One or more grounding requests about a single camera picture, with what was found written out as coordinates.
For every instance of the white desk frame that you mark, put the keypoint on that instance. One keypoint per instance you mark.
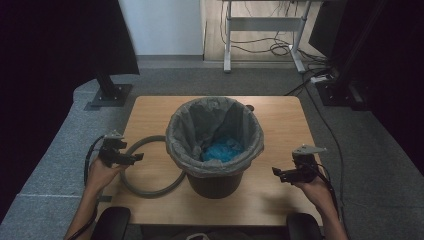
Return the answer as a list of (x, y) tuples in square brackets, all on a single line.
[(265, 24)]

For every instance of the dark curtain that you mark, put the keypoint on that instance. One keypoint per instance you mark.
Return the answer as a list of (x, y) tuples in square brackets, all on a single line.
[(60, 43)]

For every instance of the grey plastic trash bag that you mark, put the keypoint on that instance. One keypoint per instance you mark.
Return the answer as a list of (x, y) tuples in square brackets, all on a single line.
[(186, 133)]

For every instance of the black trash bin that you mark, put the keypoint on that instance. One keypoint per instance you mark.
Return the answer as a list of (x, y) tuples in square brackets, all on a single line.
[(215, 186)]

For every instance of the dark monitor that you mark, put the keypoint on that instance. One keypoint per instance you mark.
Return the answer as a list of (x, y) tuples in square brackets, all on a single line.
[(328, 30)]

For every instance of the person's right hand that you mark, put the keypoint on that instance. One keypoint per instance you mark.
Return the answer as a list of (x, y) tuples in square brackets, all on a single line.
[(318, 193)]

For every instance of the blue crumpled waste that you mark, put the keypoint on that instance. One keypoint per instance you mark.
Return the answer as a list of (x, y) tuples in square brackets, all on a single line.
[(222, 150)]

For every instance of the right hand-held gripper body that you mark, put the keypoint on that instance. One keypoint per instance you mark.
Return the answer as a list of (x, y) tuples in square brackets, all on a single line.
[(305, 163)]

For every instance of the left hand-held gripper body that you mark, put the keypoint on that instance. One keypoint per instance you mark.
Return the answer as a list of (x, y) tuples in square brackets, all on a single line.
[(111, 146)]

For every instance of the white power strip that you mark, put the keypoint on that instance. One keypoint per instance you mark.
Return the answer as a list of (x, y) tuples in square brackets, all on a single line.
[(318, 79)]

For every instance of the person's left hand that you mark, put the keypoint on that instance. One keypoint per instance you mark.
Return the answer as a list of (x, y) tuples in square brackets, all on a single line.
[(100, 175)]

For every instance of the black stand with base plate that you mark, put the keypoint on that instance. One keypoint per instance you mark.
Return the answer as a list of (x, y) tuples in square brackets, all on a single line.
[(110, 91)]

